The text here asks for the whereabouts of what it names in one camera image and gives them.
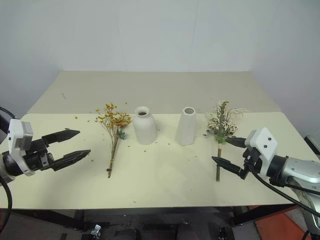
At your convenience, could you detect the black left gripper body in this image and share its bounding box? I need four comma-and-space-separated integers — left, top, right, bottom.
23, 138, 56, 173

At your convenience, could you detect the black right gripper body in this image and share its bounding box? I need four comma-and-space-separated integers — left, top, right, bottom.
237, 147, 263, 180

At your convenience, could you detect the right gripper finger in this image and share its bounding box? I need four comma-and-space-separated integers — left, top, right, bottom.
225, 136, 248, 149
211, 156, 245, 177

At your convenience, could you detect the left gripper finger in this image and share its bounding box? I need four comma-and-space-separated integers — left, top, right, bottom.
41, 128, 81, 148
50, 149, 92, 172

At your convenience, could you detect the tapered white ceramic vase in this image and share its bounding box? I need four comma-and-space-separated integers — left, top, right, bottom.
174, 106, 198, 146

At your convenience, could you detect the round white ceramic vase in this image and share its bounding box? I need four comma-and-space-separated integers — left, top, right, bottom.
132, 105, 158, 146

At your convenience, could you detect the white green dried flower bouquet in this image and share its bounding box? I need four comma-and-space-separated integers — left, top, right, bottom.
203, 100, 249, 183

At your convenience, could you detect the yellow dried flower bouquet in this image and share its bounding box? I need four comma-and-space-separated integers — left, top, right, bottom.
95, 102, 133, 179

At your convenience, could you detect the small metal clamp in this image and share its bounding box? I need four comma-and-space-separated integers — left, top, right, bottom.
89, 224, 103, 236

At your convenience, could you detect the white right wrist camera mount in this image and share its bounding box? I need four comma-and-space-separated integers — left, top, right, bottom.
243, 127, 279, 180

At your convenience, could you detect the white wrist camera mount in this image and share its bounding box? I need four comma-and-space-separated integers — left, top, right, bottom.
243, 127, 279, 180
7, 119, 35, 177

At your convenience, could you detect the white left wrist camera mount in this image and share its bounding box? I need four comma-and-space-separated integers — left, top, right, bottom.
7, 119, 35, 177

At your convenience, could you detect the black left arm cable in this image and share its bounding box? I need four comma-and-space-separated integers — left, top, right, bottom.
0, 106, 16, 210

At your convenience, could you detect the black table frame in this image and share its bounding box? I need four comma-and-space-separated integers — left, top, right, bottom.
0, 202, 299, 231

